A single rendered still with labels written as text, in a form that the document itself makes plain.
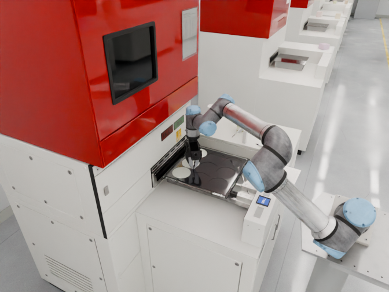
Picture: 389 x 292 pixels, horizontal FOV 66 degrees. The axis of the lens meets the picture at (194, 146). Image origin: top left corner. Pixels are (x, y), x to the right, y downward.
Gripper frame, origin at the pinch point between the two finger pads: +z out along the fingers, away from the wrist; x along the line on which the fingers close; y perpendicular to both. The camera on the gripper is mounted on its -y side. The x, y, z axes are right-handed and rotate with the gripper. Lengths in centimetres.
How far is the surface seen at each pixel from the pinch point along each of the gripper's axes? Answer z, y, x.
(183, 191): 9.3, -7.2, 7.7
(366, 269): 9, -72, -54
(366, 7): 50, 873, -887
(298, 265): 91, -14, -76
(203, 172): 1.3, -3.6, -4.6
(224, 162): 1.4, 2.5, -18.8
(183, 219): 9.3, -27.3, 12.3
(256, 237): 4, -50, -15
